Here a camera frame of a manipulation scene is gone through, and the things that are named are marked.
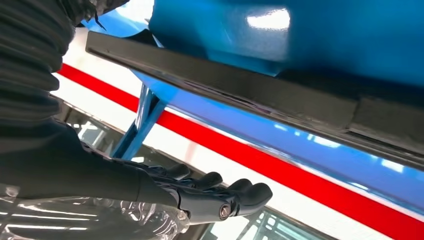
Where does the blue metal shelf rack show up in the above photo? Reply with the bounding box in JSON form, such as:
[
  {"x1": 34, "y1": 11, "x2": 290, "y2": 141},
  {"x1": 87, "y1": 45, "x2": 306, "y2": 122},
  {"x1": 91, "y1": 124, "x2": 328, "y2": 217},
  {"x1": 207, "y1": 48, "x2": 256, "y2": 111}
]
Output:
[{"x1": 81, "y1": 0, "x2": 424, "y2": 220}]

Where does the red barrier belt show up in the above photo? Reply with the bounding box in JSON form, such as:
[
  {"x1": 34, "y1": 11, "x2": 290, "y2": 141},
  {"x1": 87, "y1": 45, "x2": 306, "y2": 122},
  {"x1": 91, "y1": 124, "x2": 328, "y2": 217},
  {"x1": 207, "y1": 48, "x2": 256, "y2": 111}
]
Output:
[{"x1": 57, "y1": 62, "x2": 424, "y2": 240}]

